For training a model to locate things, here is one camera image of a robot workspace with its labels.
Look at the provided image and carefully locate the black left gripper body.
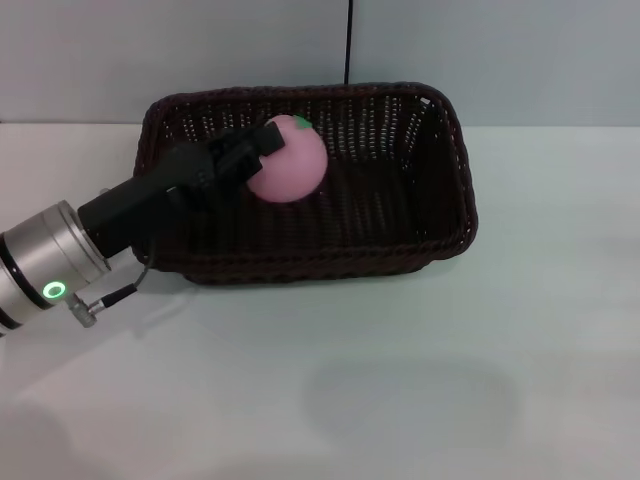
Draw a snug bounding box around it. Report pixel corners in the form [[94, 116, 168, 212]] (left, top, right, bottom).
[[76, 143, 222, 260]]

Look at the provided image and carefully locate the pink peach toy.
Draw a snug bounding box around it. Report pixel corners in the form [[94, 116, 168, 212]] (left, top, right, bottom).
[[247, 113, 330, 204]]

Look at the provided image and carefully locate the dark brown woven basket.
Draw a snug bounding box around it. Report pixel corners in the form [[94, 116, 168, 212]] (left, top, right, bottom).
[[132, 81, 480, 287]]

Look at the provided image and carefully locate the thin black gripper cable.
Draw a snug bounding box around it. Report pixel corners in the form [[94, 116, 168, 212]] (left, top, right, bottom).
[[67, 238, 157, 329]]

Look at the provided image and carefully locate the black vertical cable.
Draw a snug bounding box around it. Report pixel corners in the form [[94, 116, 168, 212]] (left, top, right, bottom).
[[343, 0, 355, 85]]

